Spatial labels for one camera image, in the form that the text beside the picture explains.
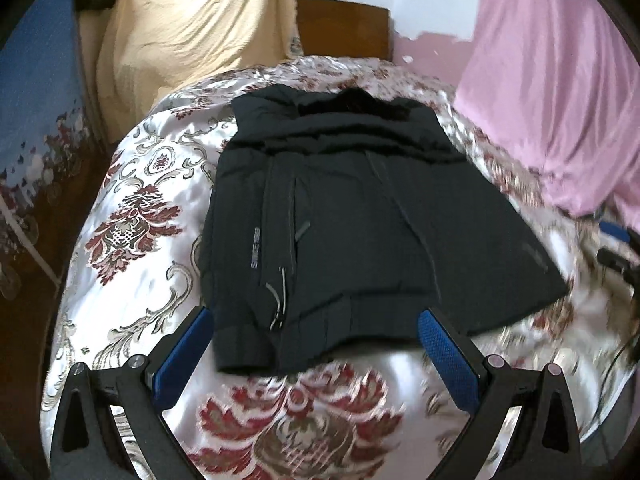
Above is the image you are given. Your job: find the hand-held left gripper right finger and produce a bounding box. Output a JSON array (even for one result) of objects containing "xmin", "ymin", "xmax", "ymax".
[{"xmin": 417, "ymin": 307, "xmax": 583, "ymax": 480}]

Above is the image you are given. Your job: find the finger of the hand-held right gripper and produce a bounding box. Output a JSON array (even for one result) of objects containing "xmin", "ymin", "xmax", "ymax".
[
  {"xmin": 599, "ymin": 219, "xmax": 635, "ymax": 245},
  {"xmin": 596, "ymin": 246, "xmax": 640, "ymax": 282}
]

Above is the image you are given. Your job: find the wooden headboard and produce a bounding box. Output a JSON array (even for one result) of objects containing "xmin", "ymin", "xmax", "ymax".
[{"xmin": 295, "ymin": 0, "xmax": 393, "ymax": 61}]

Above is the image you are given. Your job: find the beige hanging cloth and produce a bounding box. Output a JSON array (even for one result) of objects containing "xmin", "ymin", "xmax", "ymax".
[{"xmin": 95, "ymin": 0, "xmax": 303, "ymax": 136}]

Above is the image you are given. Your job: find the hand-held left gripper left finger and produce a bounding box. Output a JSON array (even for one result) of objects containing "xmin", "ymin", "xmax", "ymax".
[{"xmin": 50, "ymin": 306, "xmax": 216, "ymax": 480}]

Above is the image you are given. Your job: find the floral satin bedspread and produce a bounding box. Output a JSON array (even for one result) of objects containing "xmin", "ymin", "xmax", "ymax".
[{"xmin": 40, "ymin": 55, "xmax": 640, "ymax": 480}]

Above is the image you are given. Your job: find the black jacket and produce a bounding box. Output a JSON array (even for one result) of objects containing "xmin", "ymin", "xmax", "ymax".
[{"xmin": 200, "ymin": 85, "xmax": 571, "ymax": 376}]

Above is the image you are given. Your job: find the pink curtain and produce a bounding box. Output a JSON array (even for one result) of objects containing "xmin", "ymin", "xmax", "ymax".
[{"xmin": 452, "ymin": 0, "xmax": 640, "ymax": 231}]

